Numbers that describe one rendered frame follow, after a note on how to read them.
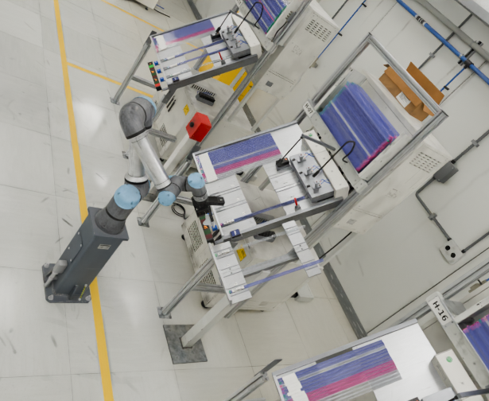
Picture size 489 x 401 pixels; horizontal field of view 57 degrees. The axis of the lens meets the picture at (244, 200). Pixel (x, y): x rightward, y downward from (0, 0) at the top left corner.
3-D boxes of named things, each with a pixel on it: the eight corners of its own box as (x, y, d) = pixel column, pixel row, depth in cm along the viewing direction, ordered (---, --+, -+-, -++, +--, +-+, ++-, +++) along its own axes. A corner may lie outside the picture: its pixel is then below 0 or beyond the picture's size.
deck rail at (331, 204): (224, 245, 251) (223, 239, 246) (223, 243, 252) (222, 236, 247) (343, 204, 259) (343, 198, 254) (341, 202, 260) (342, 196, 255)
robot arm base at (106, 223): (97, 232, 218) (106, 219, 213) (92, 209, 226) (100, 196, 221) (126, 235, 228) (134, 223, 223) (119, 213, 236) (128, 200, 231)
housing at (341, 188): (335, 205, 260) (335, 190, 249) (301, 149, 290) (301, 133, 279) (347, 201, 261) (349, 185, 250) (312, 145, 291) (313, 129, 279)
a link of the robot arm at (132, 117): (126, 105, 190) (179, 204, 207) (137, 99, 199) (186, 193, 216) (105, 114, 194) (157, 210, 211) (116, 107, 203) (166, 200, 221)
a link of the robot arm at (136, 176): (117, 203, 228) (121, 99, 201) (130, 190, 241) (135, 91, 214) (139, 209, 227) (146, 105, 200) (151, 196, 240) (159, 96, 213)
